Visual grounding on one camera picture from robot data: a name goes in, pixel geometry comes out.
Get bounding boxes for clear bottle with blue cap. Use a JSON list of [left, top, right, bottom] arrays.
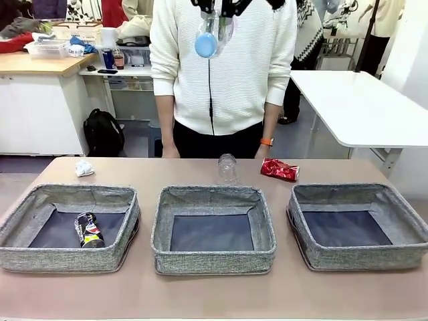
[[195, 12, 239, 61]]

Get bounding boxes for clear capless plastic bottle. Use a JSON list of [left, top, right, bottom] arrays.
[[217, 152, 240, 186]]

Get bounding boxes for white paper ball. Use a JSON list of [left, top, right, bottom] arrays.
[[74, 159, 96, 178]]

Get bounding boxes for crushed dark blue soda can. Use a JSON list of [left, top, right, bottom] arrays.
[[74, 211, 106, 249]]

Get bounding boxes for person's right forearm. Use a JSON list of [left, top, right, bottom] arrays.
[[155, 95, 176, 150]]

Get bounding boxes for person's left forearm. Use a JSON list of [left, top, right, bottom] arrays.
[[262, 100, 282, 140]]

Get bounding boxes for person's left hand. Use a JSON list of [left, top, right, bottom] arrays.
[[254, 144, 274, 159]]

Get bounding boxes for white knit sweater torso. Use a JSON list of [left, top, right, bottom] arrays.
[[149, 0, 299, 136]]

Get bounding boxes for white bundled cloth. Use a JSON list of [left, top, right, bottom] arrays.
[[118, 15, 154, 41]]

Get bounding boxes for bystander in patterned sweater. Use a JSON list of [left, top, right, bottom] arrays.
[[278, 0, 326, 126]]

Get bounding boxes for bystander in red top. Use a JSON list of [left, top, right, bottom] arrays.
[[100, 0, 130, 28]]

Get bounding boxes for dark cola bottle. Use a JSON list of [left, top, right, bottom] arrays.
[[112, 47, 126, 70]]

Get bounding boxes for white side desk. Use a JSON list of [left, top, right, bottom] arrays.
[[78, 65, 155, 121]]

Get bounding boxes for blue cloth bag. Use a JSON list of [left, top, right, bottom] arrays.
[[68, 35, 98, 56]]

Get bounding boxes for black trousers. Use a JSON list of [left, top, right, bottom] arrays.
[[173, 119, 265, 159]]

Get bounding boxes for bystander in cream top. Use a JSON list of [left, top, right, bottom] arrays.
[[360, 0, 406, 76]]

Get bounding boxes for large white table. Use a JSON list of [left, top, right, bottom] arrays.
[[289, 70, 428, 179]]

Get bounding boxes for white plastic mesh basket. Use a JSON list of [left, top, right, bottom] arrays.
[[24, 39, 70, 60]]

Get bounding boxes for black backpack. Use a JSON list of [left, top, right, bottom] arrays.
[[82, 108, 126, 158]]

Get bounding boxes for crushed red soda can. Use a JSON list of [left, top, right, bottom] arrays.
[[260, 157, 301, 183]]

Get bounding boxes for grey cloth pile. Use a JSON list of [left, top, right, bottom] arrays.
[[0, 16, 43, 39]]

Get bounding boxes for red cloth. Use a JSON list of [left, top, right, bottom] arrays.
[[0, 32, 36, 54]]

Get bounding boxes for wooden top white desk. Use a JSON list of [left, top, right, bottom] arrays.
[[0, 49, 98, 156]]

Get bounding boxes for grey fabric basket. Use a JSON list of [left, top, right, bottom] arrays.
[[286, 182, 428, 272], [0, 183, 141, 274], [150, 185, 278, 276]]

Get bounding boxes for thin black earphone cable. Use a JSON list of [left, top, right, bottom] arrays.
[[207, 58, 215, 135]]

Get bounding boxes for white crate with wooden frame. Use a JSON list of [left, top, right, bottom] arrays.
[[52, 20, 103, 45]]

